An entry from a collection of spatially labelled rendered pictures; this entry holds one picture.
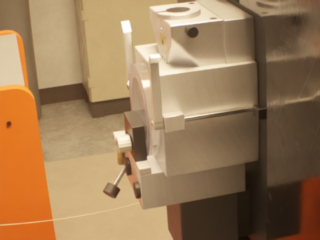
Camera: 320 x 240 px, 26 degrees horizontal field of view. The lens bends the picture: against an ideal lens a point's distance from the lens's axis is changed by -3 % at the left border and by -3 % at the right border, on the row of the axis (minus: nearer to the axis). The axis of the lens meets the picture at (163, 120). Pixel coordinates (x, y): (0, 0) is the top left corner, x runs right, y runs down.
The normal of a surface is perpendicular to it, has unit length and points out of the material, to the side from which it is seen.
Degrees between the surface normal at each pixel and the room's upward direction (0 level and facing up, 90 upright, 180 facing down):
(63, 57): 90
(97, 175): 0
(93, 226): 0
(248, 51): 90
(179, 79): 90
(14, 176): 90
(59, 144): 0
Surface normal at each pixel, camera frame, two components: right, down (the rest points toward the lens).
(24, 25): 0.78, 0.18
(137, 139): 0.24, 0.35
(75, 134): -0.06, -0.93
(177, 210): -0.97, 0.15
